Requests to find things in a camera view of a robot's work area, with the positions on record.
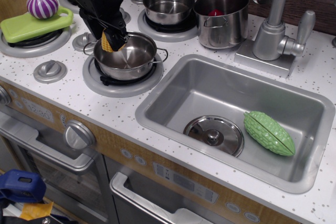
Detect silver oven dial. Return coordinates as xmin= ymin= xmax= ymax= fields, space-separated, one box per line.
xmin=63 ymin=120 xmax=96 ymax=150

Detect grey stove knob front left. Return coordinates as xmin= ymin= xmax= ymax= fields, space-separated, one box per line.
xmin=33 ymin=60 xmax=67 ymax=84

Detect green cutting board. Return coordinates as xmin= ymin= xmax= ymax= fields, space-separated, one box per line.
xmin=1 ymin=6 xmax=73 ymax=43

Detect purple striped toy onion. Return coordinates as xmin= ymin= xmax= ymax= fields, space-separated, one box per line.
xmin=26 ymin=0 xmax=59 ymax=19

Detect back left grey burner ring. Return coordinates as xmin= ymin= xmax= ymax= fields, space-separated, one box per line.
xmin=58 ymin=0 xmax=81 ymax=15

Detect front grey burner ring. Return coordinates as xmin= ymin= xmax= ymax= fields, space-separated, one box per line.
xmin=82 ymin=53 xmax=164 ymax=98

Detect silver faucet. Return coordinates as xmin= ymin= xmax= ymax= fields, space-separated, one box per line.
xmin=234 ymin=0 xmax=316 ymax=78

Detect tall steel pot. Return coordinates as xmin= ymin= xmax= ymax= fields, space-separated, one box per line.
xmin=193 ymin=0 xmax=249 ymax=49

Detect steel pot lid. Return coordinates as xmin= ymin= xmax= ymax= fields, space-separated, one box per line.
xmin=183 ymin=115 xmax=244 ymax=157

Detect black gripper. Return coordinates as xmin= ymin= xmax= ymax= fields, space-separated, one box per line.
xmin=75 ymin=0 xmax=129 ymax=52

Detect dishwasher door handle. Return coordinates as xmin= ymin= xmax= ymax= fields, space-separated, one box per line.
xmin=110 ymin=172 xmax=211 ymax=224

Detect green toy bitter gourd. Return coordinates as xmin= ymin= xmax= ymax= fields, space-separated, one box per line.
xmin=244 ymin=111 xmax=296 ymax=156

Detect oven door handle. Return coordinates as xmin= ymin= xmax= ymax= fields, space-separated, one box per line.
xmin=1 ymin=112 xmax=95 ymax=175

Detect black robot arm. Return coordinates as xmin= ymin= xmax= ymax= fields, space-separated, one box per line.
xmin=75 ymin=0 xmax=129 ymax=51

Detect red toy inside pot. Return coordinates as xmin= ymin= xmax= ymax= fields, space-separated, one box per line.
xmin=207 ymin=9 xmax=224 ymax=16

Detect back right grey burner ring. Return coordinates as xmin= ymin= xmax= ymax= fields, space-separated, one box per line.
xmin=137 ymin=8 xmax=198 ymax=42

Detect yellow toy corn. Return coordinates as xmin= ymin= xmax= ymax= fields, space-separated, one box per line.
xmin=101 ymin=32 xmax=115 ymax=52

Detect grey stove knob centre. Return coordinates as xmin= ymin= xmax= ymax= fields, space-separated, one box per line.
xmin=119 ymin=7 xmax=131 ymax=24

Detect blue clamp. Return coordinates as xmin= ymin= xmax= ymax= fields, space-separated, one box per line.
xmin=1 ymin=169 xmax=47 ymax=203

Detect grey stove knob middle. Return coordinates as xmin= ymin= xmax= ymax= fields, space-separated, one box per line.
xmin=72 ymin=32 xmax=97 ymax=52

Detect steel saucepan on back burner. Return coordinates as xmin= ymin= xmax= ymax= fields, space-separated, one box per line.
xmin=143 ymin=0 xmax=195 ymax=25

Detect grey sink basin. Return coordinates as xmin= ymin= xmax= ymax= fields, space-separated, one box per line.
xmin=135 ymin=55 xmax=335 ymax=194

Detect grey burner ring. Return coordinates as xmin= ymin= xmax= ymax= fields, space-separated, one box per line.
xmin=137 ymin=8 xmax=198 ymax=42
xmin=82 ymin=53 xmax=164 ymax=98
xmin=0 ymin=26 xmax=72 ymax=58
xmin=58 ymin=0 xmax=81 ymax=15

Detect small steel pan with handles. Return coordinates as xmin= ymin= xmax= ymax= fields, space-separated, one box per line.
xmin=84 ymin=31 xmax=169 ymax=81

